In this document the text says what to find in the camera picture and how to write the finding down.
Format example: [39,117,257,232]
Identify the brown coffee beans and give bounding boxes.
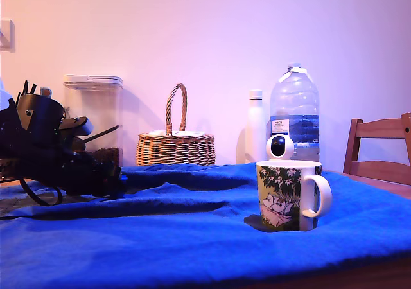
[85,147,120,168]

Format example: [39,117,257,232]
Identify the black scoop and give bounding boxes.
[71,124,120,152]

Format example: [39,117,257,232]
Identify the wicker basket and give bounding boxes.
[136,82,216,167]

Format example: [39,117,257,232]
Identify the clear container white lid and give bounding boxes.
[62,74,125,170]

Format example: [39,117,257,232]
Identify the blue cloth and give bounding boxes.
[0,162,411,289]

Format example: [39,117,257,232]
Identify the white insulated bottle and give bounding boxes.
[246,89,268,164]

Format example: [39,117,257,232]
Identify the white illustrated mug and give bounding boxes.
[256,160,333,232]

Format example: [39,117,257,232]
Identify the large clear water bottle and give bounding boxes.
[266,62,320,163]

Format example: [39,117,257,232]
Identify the wooden chair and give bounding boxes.
[342,112,411,186]

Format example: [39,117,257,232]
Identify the small white round camera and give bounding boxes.
[265,135,295,161]

